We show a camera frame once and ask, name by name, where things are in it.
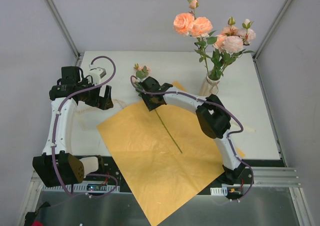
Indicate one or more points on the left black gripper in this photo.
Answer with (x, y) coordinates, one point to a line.
(99, 98)

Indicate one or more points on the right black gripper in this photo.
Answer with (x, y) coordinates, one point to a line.
(144, 84)

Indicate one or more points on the cream printed ribbon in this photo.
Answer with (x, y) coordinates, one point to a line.
(89, 117)

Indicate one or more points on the pink flower stem three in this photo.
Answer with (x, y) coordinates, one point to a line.
(143, 73)

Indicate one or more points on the orange wrapping paper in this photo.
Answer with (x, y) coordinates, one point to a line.
(139, 143)

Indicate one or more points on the pink flower stem two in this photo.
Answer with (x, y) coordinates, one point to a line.
(247, 34)

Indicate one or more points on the pink flower stem four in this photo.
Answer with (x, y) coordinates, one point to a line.
(200, 28)

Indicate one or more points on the pink flower stem one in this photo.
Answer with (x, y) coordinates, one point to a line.
(227, 48)

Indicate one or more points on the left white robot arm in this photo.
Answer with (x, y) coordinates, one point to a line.
(57, 165)

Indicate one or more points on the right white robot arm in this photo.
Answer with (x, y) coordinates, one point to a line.
(213, 118)

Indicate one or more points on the white ribbed ceramic vase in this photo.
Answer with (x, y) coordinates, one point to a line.
(209, 87)

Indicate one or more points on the left controller board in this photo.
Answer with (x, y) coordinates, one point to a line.
(102, 189)

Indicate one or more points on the controller board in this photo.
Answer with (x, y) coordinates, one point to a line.
(225, 191)
(102, 189)

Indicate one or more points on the right controller board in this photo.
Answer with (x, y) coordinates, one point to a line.
(225, 191)

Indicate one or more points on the red object bottom left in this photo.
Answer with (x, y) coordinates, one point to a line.
(37, 223)

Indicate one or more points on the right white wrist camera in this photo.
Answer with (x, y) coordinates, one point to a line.
(138, 81)

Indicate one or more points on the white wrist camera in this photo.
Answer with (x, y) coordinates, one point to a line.
(97, 74)
(138, 81)

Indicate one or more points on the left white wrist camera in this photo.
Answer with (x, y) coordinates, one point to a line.
(97, 74)

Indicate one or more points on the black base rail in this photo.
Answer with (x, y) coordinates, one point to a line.
(201, 180)

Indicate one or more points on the left aluminium frame post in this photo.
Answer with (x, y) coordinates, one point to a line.
(63, 28)

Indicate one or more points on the aluminium frame post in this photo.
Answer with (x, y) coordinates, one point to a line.
(63, 28)
(275, 23)

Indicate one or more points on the right aluminium frame post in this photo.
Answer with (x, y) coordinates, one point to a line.
(275, 23)

